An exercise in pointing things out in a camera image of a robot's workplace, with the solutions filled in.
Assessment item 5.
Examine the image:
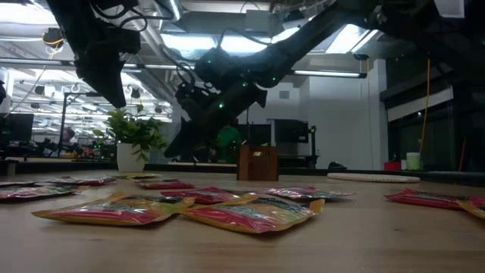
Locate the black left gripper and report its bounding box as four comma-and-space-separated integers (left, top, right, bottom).
75, 28, 142, 110

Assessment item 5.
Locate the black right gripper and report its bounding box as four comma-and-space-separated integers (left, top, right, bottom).
163, 75, 268, 158

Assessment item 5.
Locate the red strawberry tea bag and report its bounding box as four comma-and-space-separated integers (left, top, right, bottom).
267, 185, 357, 202
134, 179, 196, 190
48, 176, 118, 187
384, 187, 485, 210
161, 185, 249, 206

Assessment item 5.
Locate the brown wooden tea organizer box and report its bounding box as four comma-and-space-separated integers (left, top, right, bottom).
237, 145, 280, 182

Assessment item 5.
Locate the yellow green lemon tea bag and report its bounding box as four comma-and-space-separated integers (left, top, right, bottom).
108, 173, 162, 180

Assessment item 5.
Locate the person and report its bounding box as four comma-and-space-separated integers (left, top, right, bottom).
215, 124, 243, 164
60, 127, 78, 152

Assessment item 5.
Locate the black partition panel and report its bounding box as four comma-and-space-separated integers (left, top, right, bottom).
180, 121, 272, 163

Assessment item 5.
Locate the green plant in white pot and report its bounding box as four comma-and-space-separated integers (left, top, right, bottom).
92, 104, 174, 174

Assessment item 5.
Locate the black computer monitor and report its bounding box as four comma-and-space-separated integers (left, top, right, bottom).
0, 112, 35, 144

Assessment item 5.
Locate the black floor stand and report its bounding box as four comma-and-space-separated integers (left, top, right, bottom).
308, 124, 320, 168

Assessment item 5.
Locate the long ceiling light strip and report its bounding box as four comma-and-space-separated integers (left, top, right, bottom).
0, 58, 368, 79

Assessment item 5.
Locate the pale green cup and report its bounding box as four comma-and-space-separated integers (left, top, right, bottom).
405, 151, 422, 171

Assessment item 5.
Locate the red stick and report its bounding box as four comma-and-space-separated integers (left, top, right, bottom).
458, 139, 468, 171

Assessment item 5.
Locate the black robot station frame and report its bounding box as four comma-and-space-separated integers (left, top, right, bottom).
58, 92, 123, 158

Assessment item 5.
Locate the black yellow ceiling cable reel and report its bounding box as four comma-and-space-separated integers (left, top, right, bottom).
40, 27, 70, 51

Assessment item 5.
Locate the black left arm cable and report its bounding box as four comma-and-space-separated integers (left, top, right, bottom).
90, 0, 179, 33

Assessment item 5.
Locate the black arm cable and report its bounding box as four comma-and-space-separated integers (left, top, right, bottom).
90, 0, 179, 33
217, 28, 272, 49

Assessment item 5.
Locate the black wall screen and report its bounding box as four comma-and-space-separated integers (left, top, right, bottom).
273, 119, 310, 144

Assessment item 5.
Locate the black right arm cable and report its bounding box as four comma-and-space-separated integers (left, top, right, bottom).
217, 28, 272, 49

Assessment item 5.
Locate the yellow hanging cable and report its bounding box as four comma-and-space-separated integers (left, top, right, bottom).
418, 56, 433, 152

